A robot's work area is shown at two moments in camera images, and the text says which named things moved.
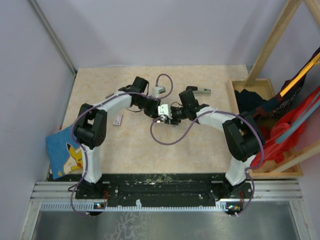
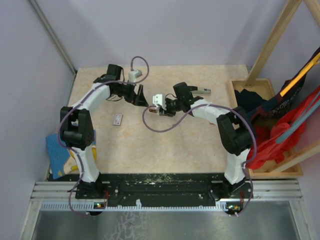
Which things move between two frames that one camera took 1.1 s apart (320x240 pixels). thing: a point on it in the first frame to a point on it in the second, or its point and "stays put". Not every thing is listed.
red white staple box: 117,119 stays put
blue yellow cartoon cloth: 65,154 stays put
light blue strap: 299,123 stays put
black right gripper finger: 174,121 to 170,113
